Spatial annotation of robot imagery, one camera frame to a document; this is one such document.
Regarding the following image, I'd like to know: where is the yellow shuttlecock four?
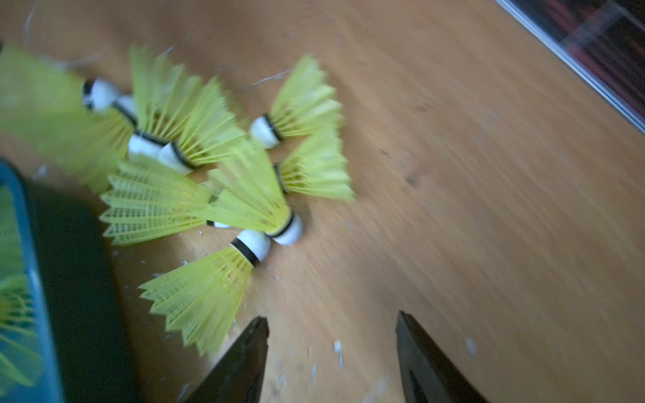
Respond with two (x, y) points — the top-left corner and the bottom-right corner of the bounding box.
(139, 230), (271, 359)

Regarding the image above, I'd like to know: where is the yellow shuttlecock seven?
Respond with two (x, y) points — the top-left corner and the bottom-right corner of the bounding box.
(250, 54), (344, 149)

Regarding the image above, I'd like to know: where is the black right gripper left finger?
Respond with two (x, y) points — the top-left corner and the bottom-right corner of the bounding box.
(186, 316), (270, 403)

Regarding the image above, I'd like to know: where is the yellow shuttlecock five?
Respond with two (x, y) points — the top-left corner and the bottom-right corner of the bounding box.
(199, 140), (303, 246)

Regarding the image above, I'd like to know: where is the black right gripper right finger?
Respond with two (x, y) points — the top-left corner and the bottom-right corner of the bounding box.
(396, 311), (486, 403)

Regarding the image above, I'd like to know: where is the teal plastic storage tray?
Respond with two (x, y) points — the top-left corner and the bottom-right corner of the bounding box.
(1, 161), (140, 402)

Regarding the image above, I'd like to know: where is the yellow shuttlecock six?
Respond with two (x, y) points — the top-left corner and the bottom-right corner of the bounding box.
(99, 154), (228, 245)

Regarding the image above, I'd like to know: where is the yellow shuttlecock one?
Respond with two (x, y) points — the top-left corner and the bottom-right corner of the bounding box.
(1, 275), (43, 397)

